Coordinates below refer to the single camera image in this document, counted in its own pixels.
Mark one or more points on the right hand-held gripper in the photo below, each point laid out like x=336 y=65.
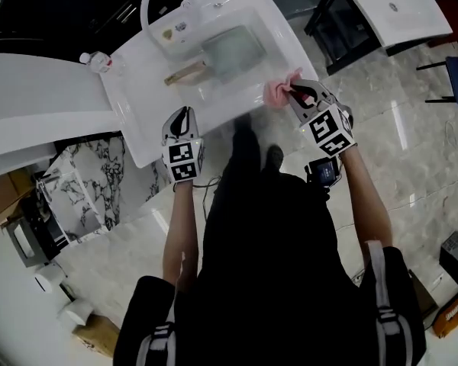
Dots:
x=328 y=128

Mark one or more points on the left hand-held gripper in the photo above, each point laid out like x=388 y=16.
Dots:
x=183 y=158

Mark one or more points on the pink scrubber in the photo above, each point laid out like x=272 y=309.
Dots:
x=276 y=92

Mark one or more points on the person's right forearm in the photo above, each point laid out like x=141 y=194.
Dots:
x=366 y=204

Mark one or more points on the person's left forearm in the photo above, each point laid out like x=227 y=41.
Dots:
x=181 y=227

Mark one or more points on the white sink basin unit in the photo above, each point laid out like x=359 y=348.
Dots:
x=145 y=101

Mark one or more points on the person's dark shoe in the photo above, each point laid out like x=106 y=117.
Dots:
x=276 y=156

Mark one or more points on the black device with screen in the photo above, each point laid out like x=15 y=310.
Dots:
x=324 y=174

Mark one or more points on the small yellow-green sponge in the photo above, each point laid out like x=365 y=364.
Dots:
x=168 y=33

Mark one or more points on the small grey scouring pad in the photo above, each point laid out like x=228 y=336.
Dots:
x=181 y=26

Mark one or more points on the clear plastic bottle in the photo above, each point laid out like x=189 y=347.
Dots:
x=97 y=61

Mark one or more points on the marble pattern cabinet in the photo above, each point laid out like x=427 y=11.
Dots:
x=88 y=189

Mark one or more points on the white arched faucet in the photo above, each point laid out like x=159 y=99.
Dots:
x=147 y=13

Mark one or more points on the white basin with drain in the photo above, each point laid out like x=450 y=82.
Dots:
x=397 y=10

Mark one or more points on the white curved counter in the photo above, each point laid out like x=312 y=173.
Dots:
x=34 y=101

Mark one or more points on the dark cabinet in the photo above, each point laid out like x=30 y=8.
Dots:
x=61 y=6

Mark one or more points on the red cabinet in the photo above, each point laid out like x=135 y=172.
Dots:
x=456 y=13

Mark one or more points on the person's black clothing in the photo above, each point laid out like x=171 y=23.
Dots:
x=267 y=273

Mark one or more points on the grey metal box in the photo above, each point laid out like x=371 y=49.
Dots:
x=30 y=235

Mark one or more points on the white cylinder container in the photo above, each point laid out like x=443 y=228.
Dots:
x=75 y=313
x=47 y=277

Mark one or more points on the flat brown cardboard box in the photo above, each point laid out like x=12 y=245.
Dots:
x=97 y=336

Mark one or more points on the orange box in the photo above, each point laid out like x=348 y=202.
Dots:
x=454 y=315

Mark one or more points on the black table frame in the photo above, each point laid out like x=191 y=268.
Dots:
x=339 y=33

